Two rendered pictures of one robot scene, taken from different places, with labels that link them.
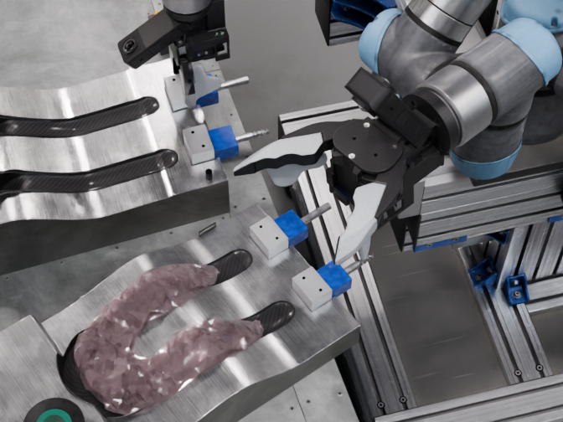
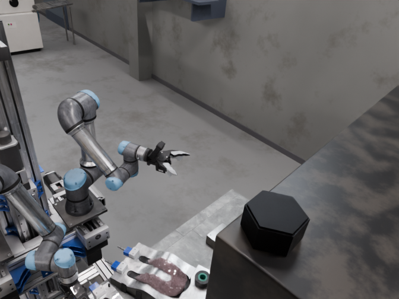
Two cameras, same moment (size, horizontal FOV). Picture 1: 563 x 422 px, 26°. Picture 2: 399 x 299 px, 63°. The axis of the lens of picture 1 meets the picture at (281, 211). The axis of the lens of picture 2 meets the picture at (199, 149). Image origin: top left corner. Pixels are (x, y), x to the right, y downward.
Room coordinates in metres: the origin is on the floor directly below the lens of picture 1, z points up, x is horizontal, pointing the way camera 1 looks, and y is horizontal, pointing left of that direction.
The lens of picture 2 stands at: (1.22, 1.09, 2.40)
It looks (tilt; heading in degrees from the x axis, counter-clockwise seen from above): 35 degrees down; 238
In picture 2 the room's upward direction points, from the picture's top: 6 degrees clockwise
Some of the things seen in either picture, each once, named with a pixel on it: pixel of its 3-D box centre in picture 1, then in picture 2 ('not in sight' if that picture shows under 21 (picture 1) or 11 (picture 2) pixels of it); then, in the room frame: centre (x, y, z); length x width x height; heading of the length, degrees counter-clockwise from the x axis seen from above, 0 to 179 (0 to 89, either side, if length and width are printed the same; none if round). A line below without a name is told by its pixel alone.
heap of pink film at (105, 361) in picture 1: (162, 331); (162, 274); (0.79, 0.17, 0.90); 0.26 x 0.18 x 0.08; 126
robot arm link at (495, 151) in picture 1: (477, 120); (129, 167); (0.82, -0.22, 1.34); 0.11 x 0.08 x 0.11; 40
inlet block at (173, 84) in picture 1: (209, 89); not in sight; (1.23, 0.12, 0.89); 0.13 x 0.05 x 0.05; 109
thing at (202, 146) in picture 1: (228, 141); (94, 287); (1.12, 0.08, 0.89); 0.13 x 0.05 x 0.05; 108
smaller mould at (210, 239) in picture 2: not in sight; (226, 241); (0.34, 0.09, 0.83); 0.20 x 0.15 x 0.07; 108
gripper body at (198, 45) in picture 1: (193, 24); (70, 283); (1.22, 0.13, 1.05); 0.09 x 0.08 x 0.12; 108
